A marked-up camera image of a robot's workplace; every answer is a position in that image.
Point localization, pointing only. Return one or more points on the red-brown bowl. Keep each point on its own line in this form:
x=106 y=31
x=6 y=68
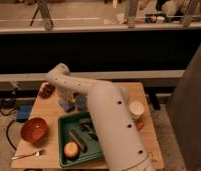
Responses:
x=34 y=130

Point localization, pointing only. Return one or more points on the grey-blue cup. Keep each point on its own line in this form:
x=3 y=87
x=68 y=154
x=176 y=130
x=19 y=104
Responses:
x=81 y=103

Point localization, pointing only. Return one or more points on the blue box on floor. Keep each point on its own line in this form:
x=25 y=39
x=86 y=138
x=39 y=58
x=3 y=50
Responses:
x=23 y=113

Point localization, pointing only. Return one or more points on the black tool in tray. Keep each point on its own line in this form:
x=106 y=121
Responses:
x=87 y=126

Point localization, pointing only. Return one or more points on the white paper cup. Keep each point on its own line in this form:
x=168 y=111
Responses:
x=136 y=109

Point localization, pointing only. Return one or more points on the round bread bun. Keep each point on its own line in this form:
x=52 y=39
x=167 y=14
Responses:
x=71 y=149

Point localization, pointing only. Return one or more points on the dark red-brown cloth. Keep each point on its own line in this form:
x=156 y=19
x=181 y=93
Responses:
x=46 y=91

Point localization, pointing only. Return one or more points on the green plastic tray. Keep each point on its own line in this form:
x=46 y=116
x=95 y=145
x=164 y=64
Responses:
x=78 y=128

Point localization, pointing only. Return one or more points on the dark utensil in tray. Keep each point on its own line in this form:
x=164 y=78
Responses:
x=78 y=140

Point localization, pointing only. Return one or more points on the orange carrot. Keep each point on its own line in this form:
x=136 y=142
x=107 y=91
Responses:
x=140 y=125

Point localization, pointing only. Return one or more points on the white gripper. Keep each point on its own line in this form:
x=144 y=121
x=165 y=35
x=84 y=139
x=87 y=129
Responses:
x=65 y=94

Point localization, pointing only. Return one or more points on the blue sponge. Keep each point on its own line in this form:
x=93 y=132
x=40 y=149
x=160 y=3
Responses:
x=67 y=107

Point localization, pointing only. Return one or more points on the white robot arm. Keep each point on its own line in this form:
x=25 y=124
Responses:
x=107 y=104

